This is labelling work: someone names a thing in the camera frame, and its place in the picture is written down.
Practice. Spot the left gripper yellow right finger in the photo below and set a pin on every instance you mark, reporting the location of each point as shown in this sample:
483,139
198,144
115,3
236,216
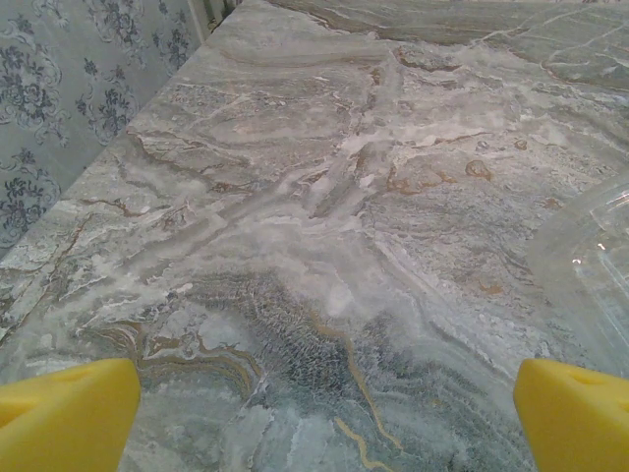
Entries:
575,423

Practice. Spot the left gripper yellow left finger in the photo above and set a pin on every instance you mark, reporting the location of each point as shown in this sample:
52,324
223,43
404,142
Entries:
59,423

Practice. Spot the clear plastic bottle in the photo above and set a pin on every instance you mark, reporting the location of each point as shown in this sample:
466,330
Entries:
599,275

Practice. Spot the aluminium corner frame post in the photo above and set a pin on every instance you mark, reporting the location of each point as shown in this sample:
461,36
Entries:
209,15

